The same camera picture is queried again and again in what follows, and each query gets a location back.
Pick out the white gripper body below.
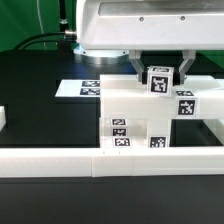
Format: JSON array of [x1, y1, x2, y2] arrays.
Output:
[[76, 0, 224, 50]]

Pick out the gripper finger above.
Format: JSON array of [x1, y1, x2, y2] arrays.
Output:
[[173, 50, 196, 85], [129, 50, 147, 84]]

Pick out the white tagged cube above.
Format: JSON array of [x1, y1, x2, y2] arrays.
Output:
[[147, 66, 174, 97]]

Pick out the white chair back frame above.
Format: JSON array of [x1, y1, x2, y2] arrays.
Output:
[[100, 75, 224, 120]]

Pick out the white chair seat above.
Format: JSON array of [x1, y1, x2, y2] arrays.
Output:
[[147, 119, 171, 148]]

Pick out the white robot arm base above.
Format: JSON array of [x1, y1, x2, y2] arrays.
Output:
[[74, 45, 129, 65]]

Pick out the white right fence bar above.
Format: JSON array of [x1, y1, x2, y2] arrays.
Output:
[[204, 118, 224, 146]]

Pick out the white fence bar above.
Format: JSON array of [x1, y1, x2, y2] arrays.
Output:
[[204, 118, 224, 146], [0, 147, 224, 178], [0, 106, 6, 132]]

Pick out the white front fence bar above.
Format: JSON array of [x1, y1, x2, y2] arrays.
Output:
[[0, 147, 224, 178]]

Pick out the white left fence bar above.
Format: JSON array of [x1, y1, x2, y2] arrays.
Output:
[[0, 106, 6, 132]]

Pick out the black cables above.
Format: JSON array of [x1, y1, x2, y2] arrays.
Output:
[[13, 29, 78, 52]]

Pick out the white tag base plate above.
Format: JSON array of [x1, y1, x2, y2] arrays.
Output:
[[55, 79, 100, 98]]

